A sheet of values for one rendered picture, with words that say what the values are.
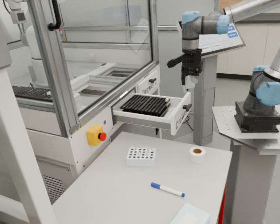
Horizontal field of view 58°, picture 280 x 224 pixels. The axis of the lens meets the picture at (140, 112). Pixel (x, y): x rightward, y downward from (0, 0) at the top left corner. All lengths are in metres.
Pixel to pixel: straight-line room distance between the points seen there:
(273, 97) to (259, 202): 0.73
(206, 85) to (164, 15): 1.01
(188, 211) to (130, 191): 0.25
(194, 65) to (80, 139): 0.60
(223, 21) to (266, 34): 2.93
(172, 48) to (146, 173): 2.02
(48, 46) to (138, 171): 0.61
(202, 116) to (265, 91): 1.22
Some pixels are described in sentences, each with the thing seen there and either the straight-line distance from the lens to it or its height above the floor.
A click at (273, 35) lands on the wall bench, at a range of 4.04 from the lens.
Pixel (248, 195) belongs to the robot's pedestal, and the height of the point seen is 0.34.
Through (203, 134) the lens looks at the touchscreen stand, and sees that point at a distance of 2.45.
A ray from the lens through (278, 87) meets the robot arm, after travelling 1.18.
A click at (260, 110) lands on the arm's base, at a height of 0.88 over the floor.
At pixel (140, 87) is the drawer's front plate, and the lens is 1.55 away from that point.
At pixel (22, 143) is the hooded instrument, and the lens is 0.59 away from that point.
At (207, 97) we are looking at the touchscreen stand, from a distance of 2.28.
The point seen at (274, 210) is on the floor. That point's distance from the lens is 2.10.
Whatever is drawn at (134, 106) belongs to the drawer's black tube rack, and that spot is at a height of 0.90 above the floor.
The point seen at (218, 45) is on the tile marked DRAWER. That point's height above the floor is 1.00.
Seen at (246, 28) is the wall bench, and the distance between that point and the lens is 4.04.
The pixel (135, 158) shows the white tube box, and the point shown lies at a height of 0.80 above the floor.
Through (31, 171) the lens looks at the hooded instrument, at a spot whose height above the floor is 1.12.
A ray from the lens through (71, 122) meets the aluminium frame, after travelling 1.06.
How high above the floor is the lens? 1.48
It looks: 27 degrees down
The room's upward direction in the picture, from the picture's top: 5 degrees counter-clockwise
